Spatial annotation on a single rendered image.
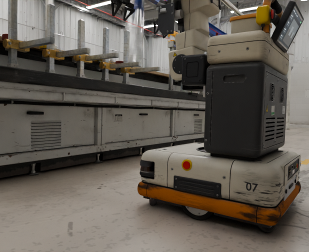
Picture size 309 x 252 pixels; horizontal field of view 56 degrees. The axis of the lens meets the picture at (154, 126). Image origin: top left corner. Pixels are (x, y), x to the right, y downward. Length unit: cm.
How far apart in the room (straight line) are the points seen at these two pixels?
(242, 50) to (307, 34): 1124
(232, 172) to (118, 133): 175
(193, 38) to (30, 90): 103
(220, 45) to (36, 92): 117
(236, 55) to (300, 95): 1093
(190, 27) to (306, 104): 1067
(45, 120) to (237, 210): 153
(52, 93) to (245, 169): 133
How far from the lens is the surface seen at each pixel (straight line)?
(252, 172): 120
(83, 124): 249
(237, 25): 147
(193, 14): 163
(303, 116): 1212
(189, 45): 155
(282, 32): 142
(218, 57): 129
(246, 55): 125
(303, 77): 1221
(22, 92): 190
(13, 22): 190
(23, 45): 185
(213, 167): 125
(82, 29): 220
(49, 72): 196
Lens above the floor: 48
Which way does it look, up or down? 3 degrees down
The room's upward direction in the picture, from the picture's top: 2 degrees clockwise
